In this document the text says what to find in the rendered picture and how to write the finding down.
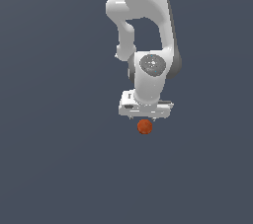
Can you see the small orange-red ball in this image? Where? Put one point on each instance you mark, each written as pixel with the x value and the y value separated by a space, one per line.
pixel 144 126

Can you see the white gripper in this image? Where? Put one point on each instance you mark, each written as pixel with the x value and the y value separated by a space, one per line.
pixel 145 109

